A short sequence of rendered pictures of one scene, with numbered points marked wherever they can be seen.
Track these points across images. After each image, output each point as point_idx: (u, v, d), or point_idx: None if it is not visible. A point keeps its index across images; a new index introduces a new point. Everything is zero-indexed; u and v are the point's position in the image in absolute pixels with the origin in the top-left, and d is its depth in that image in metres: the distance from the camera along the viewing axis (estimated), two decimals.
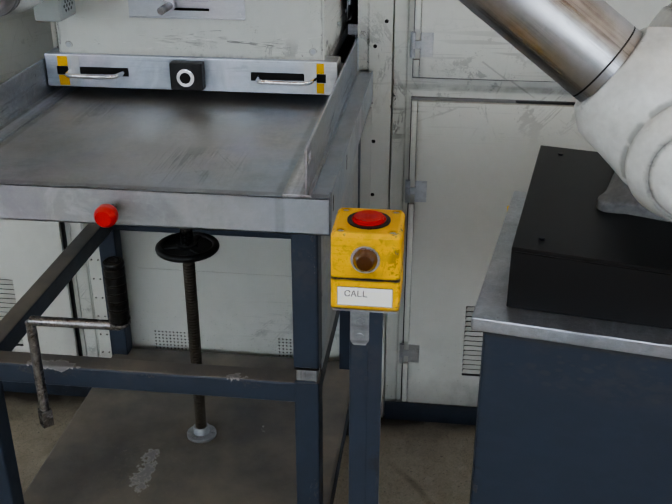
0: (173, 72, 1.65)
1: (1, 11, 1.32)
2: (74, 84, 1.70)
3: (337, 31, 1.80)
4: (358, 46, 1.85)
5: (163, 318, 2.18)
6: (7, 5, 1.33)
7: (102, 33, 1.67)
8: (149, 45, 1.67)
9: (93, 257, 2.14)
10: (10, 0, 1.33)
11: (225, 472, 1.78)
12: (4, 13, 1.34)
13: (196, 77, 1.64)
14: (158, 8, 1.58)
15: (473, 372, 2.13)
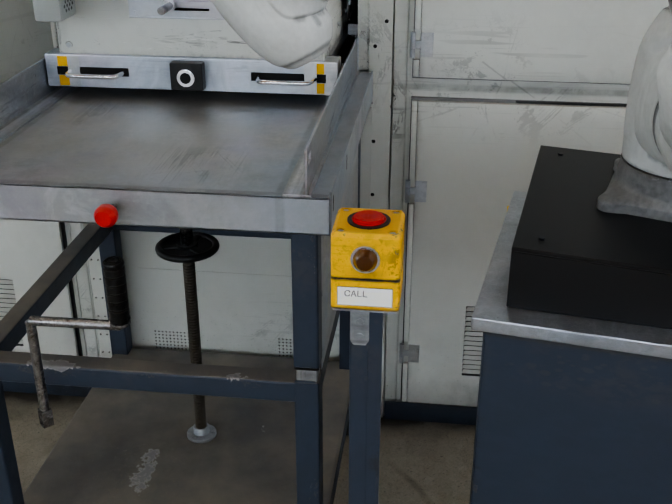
0: (173, 72, 1.65)
1: None
2: (74, 84, 1.70)
3: (337, 31, 1.80)
4: (358, 46, 1.85)
5: (163, 318, 2.18)
6: None
7: (102, 33, 1.67)
8: (149, 45, 1.67)
9: (93, 257, 2.14)
10: None
11: (225, 472, 1.78)
12: None
13: (196, 77, 1.65)
14: (158, 8, 1.58)
15: (473, 372, 2.13)
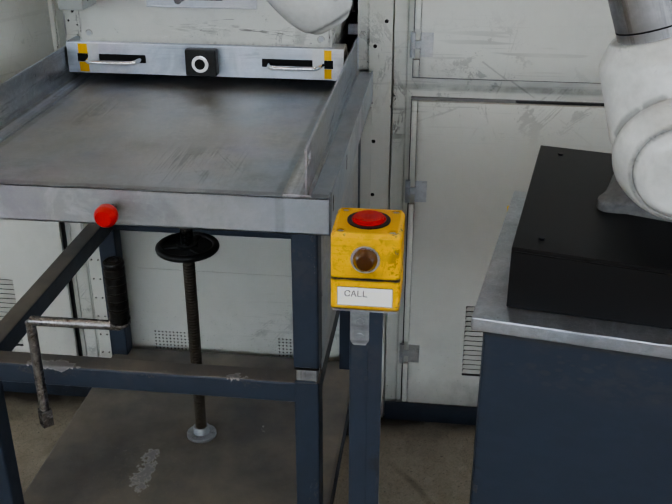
0: (188, 58, 1.74)
1: None
2: (93, 70, 1.79)
3: (343, 20, 1.89)
4: (358, 46, 1.85)
5: (163, 318, 2.18)
6: None
7: (121, 22, 1.76)
8: (165, 33, 1.76)
9: (93, 257, 2.14)
10: None
11: (225, 472, 1.78)
12: None
13: (210, 63, 1.73)
14: None
15: (473, 372, 2.13)
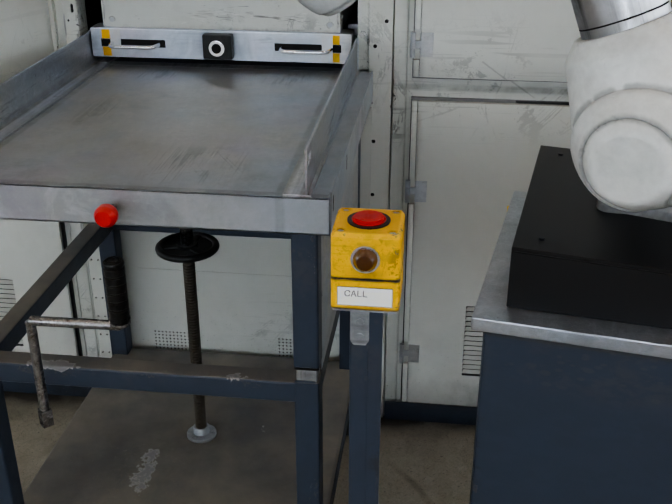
0: (205, 43, 1.85)
1: None
2: (115, 54, 1.91)
3: (350, 8, 2.01)
4: (358, 46, 1.85)
5: (163, 318, 2.18)
6: None
7: (142, 9, 1.87)
8: (183, 19, 1.87)
9: (93, 257, 2.14)
10: None
11: (225, 472, 1.78)
12: None
13: (226, 47, 1.85)
14: None
15: (473, 372, 2.13)
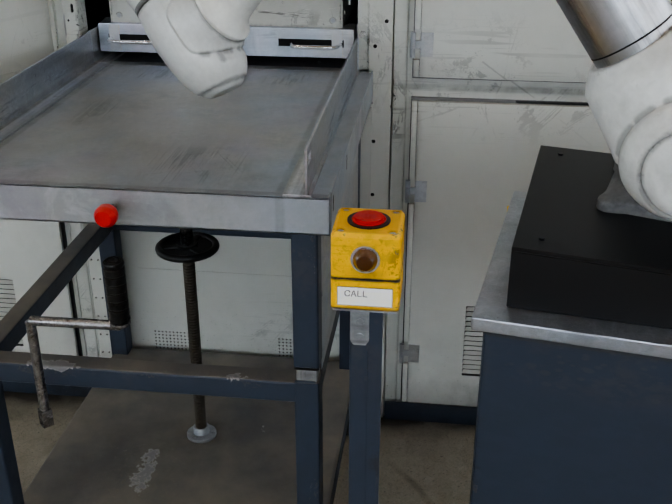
0: None
1: None
2: (114, 49, 1.95)
3: (352, 5, 2.05)
4: (358, 46, 1.85)
5: (163, 318, 2.18)
6: None
7: None
8: None
9: (93, 257, 2.14)
10: None
11: (225, 472, 1.78)
12: None
13: None
14: None
15: (473, 372, 2.13)
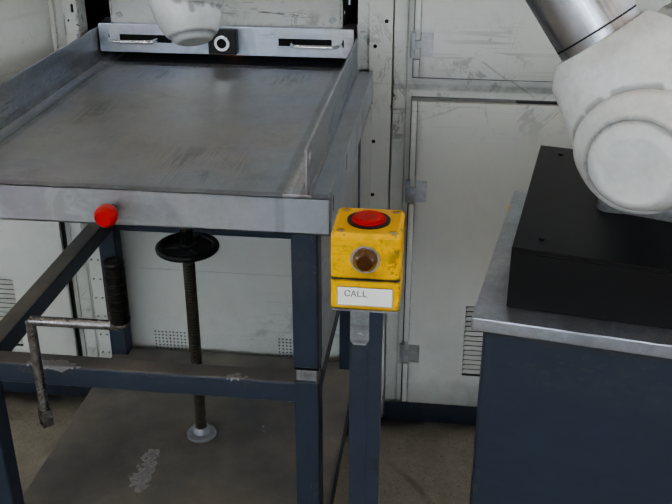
0: None
1: None
2: (114, 49, 1.95)
3: (352, 5, 2.05)
4: (358, 46, 1.85)
5: (163, 318, 2.18)
6: None
7: (149, 5, 1.91)
8: None
9: (93, 257, 2.14)
10: None
11: (225, 472, 1.78)
12: None
13: (231, 42, 1.89)
14: None
15: (473, 372, 2.13)
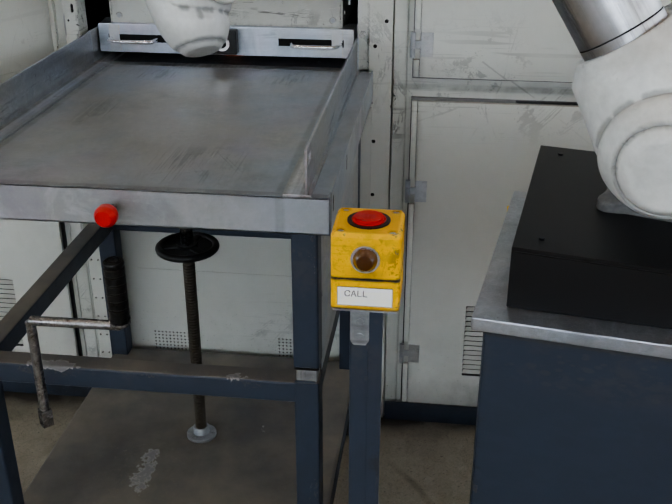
0: None
1: None
2: (114, 49, 1.95)
3: (352, 5, 2.05)
4: (358, 46, 1.85)
5: (163, 318, 2.18)
6: None
7: None
8: None
9: (93, 257, 2.14)
10: None
11: (225, 472, 1.78)
12: None
13: (231, 42, 1.89)
14: None
15: (473, 372, 2.13)
